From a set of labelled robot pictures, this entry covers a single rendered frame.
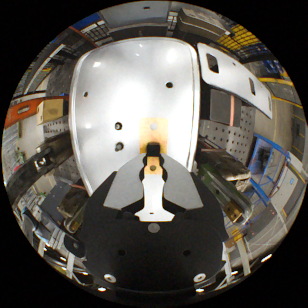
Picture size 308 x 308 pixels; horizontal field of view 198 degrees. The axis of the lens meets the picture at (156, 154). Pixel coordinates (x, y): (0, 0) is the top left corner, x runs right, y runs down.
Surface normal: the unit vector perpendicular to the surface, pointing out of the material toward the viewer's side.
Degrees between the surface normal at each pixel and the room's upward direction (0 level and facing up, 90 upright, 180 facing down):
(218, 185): 78
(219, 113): 0
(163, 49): 0
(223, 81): 0
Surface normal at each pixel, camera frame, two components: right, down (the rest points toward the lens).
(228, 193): -0.97, 0.07
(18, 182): 0.99, 0.07
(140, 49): 0.02, 0.39
